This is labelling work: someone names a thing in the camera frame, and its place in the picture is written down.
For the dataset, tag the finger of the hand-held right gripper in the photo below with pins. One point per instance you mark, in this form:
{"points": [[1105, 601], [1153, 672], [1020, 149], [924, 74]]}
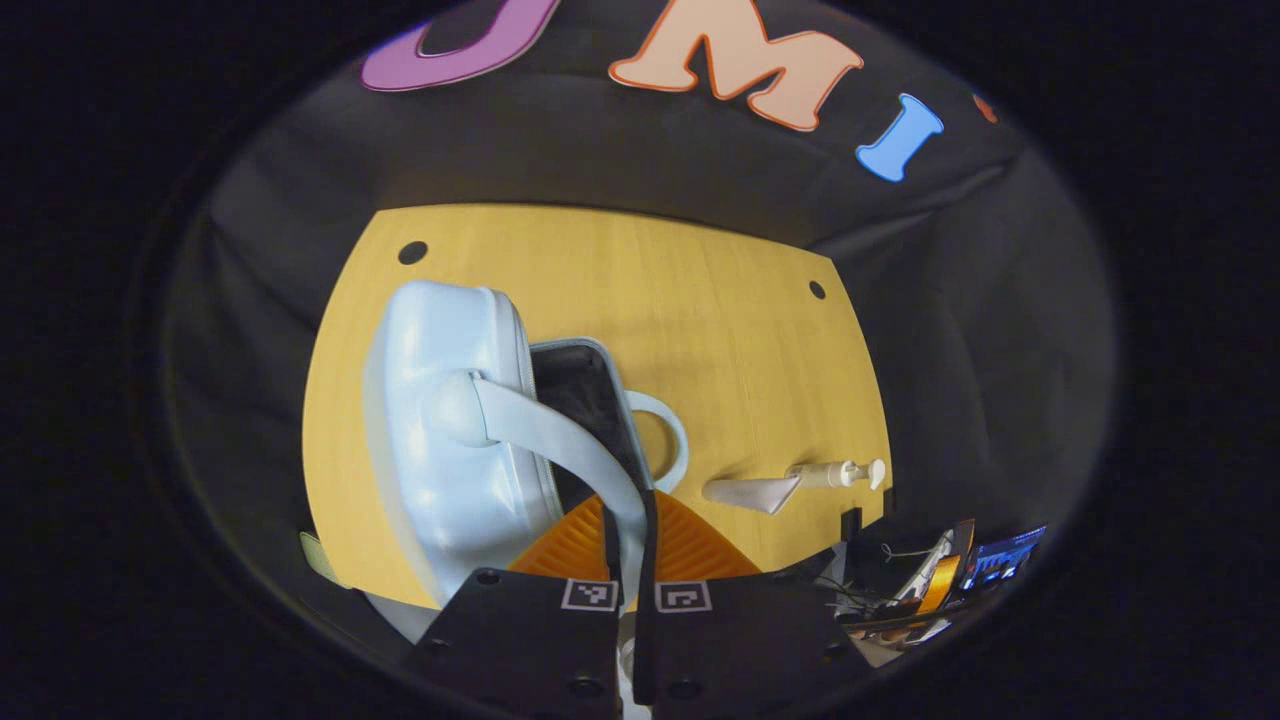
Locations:
{"points": [[945, 582]]}

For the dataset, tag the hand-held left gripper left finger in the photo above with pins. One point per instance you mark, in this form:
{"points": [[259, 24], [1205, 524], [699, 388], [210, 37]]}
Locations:
{"points": [[520, 650]]}

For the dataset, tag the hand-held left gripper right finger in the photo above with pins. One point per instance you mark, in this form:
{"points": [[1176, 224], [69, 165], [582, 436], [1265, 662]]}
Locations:
{"points": [[740, 640]]}

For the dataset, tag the white pump bottle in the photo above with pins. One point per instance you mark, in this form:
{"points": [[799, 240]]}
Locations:
{"points": [[835, 472]]}

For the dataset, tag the white squeeze tube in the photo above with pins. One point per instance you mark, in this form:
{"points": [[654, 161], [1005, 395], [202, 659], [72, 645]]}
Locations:
{"points": [[750, 493]]}

